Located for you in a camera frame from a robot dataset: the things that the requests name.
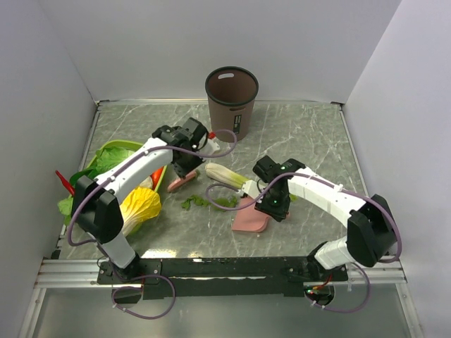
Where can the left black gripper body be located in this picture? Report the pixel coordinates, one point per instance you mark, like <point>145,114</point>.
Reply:
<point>182,166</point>

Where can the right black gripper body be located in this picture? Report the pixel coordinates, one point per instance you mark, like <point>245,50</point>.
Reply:
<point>275,204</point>

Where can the pink dustpan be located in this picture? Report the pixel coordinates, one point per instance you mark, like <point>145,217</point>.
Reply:
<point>250,220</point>

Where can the pink hand brush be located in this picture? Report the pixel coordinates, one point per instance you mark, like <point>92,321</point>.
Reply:
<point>179,182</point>

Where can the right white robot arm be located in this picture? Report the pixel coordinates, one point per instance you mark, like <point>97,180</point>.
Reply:
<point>370,226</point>

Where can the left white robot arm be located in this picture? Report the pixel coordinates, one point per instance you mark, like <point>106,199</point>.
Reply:
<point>96,203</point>

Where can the celery stalk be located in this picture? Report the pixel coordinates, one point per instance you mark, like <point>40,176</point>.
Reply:
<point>223,175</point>

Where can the long green paper scrap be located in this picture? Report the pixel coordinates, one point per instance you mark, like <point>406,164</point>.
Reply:
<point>199,201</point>

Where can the orange carrot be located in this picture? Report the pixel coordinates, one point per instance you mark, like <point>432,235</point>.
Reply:
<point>157,174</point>

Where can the brown trash bin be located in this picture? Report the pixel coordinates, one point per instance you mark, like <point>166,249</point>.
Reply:
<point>231,93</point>

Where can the white green bok choy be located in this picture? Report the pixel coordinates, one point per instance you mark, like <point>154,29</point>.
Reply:
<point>147,183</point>

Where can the yellow napa cabbage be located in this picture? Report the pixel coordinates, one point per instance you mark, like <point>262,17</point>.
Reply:
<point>140,205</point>

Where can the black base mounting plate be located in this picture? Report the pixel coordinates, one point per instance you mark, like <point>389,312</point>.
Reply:
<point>242,276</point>

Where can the green leafy lettuce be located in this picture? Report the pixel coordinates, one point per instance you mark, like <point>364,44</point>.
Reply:
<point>106,159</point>

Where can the green vegetable basket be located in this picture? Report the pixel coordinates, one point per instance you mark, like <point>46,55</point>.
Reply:
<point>135,147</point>

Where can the red chili pepper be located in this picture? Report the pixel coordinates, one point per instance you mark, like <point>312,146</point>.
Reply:
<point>65,181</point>

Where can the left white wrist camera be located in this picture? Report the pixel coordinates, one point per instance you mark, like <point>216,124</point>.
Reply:
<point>211,147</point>

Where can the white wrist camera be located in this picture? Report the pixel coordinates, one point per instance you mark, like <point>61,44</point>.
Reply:
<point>251,189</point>
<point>211,147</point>

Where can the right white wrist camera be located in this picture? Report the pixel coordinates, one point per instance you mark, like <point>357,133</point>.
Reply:
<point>251,189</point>

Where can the aluminium frame rail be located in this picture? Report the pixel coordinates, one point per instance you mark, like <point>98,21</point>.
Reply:
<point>66,274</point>

